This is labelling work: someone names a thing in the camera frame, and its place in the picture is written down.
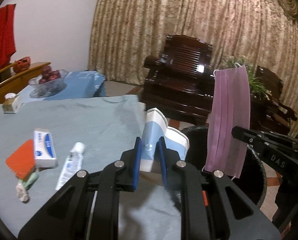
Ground white toothpaste tube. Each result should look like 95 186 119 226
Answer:
55 142 86 191

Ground pink face mask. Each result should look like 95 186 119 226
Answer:
204 65 251 178

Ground white blue medicine box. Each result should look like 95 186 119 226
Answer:
33 128 58 168

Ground black lined trash bin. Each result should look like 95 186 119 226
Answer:
179 125 268 208

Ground dark wooden side table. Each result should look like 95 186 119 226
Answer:
250 94 290 135

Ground dark wooden armchair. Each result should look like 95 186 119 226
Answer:
141 35 215 125
256 66 298 129

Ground green potted plant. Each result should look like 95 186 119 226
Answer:
221 55 271 101

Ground small crumpled tissue ball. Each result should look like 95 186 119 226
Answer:
15 183 29 203

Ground grey table cloth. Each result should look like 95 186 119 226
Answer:
0 95 181 239

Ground beige patterned curtain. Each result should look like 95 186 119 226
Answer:
88 0 298 109

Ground blue table cloth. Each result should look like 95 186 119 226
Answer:
19 71 106 103

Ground white tissue box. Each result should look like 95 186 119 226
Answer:
2 93 22 114

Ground glass fruit bowl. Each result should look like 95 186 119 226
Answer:
28 69 69 98

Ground red apples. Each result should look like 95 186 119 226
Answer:
39 66 61 84

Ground wooden TV cabinet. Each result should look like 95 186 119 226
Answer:
0 62 51 104

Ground red basket ornament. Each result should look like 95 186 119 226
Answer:
13 56 31 74

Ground red cloth cover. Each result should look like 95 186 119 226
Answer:
0 4 16 67

